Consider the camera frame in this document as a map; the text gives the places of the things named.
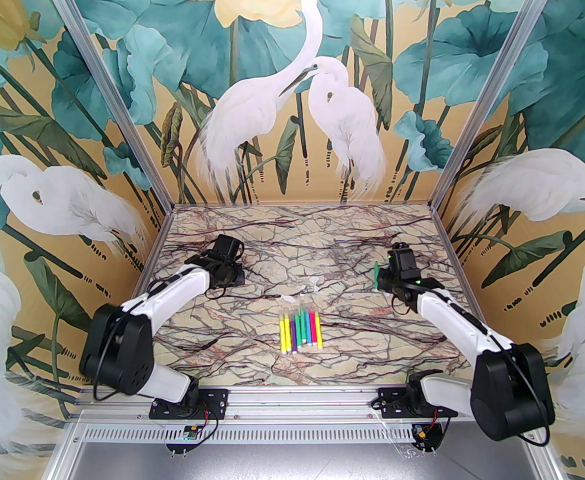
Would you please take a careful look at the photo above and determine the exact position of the aluminium slotted frame rail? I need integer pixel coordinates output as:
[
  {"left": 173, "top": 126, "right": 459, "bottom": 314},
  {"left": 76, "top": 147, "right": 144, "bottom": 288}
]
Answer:
[{"left": 70, "top": 387, "right": 546, "bottom": 423}]

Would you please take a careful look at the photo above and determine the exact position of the perforated metal panel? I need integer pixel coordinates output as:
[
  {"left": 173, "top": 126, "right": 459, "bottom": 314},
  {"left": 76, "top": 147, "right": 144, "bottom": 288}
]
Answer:
[{"left": 75, "top": 422, "right": 418, "bottom": 444}]

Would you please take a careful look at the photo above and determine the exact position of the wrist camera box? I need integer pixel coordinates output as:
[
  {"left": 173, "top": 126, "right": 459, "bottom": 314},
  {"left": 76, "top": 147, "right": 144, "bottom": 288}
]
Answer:
[
  {"left": 211, "top": 234, "right": 244, "bottom": 263},
  {"left": 389, "top": 241, "right": 417, "bottom": 272}
]

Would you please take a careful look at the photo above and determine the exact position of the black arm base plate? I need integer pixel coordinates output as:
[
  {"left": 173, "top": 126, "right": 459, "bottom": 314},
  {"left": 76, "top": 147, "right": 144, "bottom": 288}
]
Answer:
[
  {"left": 150, "top": 388, "right": 229, "bottom": 420},
  {"left": 376, "top": 387, "right": 459, "bottom": 419}
]

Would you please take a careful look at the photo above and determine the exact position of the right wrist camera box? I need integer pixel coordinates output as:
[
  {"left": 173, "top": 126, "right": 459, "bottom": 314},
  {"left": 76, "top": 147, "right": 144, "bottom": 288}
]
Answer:
[{"left": 389, "top": 241, "right": 417, "bottom": 272}]

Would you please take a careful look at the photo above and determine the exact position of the aluminium frame bar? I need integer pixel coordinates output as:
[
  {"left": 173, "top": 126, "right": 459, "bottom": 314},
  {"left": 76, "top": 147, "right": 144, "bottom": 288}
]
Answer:
[
  {"left": 522, "top": 438, "right": 566, "bottom": 480},
  {"left": 46, "top": 420, "right": 84, "bottom": 480}
]

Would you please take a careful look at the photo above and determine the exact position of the grey metal sheet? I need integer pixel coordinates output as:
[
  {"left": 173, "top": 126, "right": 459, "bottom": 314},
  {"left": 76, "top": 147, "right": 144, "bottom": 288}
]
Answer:
[{"left": 47, "top": 440, "right": 563, "bottom": 480}]

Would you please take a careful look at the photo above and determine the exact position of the aluminium frame post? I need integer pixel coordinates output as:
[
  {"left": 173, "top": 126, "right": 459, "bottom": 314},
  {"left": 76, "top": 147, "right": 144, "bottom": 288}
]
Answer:
[
  {"left": 40, "top": 0, "right": 175, "bottom": 209},
  {"left": 430, "top": 0, "right": 571, "bottom": 211}
]

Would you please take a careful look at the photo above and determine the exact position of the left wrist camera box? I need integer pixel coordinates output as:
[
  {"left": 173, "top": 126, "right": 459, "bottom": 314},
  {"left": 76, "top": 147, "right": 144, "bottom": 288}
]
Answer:
[{"left": 211, "top": 234, "right": 244, "bottom": 263}]

